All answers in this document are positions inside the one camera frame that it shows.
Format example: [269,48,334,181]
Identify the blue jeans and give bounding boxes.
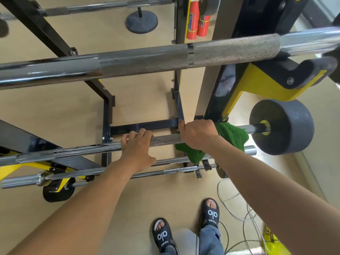
[159,224,226,255]

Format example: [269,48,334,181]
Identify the thin steel barbell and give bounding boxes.
[64,163,227,190]

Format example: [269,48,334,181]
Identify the person's right forearm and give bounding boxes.
[203,135,340,255]

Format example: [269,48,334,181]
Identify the steel barbell with grey plate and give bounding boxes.
[0,123,271,168]

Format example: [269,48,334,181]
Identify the green fluffy cloth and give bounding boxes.
[174,122,250,165]

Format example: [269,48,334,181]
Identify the grey rubber weight plate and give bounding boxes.
[249,99,315,156]

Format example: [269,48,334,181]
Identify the black cable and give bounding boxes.
[219,210,262,255]

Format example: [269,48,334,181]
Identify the grey round stand base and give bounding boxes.
[125,0,159,34]

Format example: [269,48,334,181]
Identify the person's left forearm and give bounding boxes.
[7,158,144,255]

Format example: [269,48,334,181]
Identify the person's right hand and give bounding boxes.
[178,119,221,152]

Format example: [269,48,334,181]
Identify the yellow plastic bag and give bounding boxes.
[261,225,291,255]

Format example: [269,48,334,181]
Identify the yellow and black bar hook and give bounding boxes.
[220,56,338,120]
[0,147,93,194]

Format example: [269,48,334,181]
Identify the black slide sandal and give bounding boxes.
[200,198,220,229]
[152,217,175,254]

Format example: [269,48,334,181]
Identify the person's left hand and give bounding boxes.
[120,128,157,175]

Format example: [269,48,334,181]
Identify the thick knurled steel barbell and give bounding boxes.
[0,26,340,90]

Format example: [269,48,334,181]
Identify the white cable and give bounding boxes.
[216,178,267,255]

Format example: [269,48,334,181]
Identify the black steel rack frame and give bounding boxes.
[0,0,311,181]

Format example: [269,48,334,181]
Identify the red fire extinguisher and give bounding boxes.
[197,15,212,37]
[186,0,200,40]

